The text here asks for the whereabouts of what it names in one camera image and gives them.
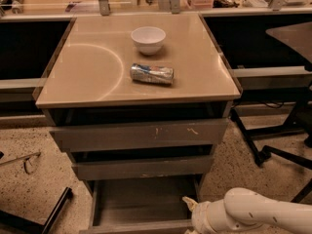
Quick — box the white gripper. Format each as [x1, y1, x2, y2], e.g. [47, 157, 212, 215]
[182, 196, 211, 234]

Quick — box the grey bottom drawer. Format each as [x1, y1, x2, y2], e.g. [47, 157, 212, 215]
[79, 175, 200, 234]

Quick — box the grey drawer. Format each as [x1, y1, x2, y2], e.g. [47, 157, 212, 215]
[50, 118, 228, 152]
[79, 175, 200, 234]
[72, 155, 214, 180]

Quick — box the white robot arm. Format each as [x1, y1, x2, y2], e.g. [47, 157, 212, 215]
[182, 187, 312, 234]

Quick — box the grey middle drawer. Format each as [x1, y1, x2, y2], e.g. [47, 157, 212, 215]
[72, 155, 214, 180]

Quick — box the grey top drawer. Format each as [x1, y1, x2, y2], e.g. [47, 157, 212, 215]
[50, 118, 228, 152]

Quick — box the grey drawer cabinet beige top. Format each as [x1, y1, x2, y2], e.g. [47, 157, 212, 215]
[31, 13, 244, 207]

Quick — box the black office chair base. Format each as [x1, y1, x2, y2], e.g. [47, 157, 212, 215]
[259, 81, 312, 204]

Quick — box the crushed silver blue can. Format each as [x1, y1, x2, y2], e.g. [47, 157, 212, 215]
[130, 63, 174, 85]

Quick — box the white bowl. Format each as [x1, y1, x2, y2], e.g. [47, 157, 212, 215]
[131, 26, 166, 56]

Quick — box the black desk leg frame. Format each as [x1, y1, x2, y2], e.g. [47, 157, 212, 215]
[230, 102, 311, 169]

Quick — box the thin cable on floor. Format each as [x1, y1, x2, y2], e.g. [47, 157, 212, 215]
[0, 151, 42, 176]

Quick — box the black metal frame leg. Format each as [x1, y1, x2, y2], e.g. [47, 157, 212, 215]
[0, 187, 73, 234]

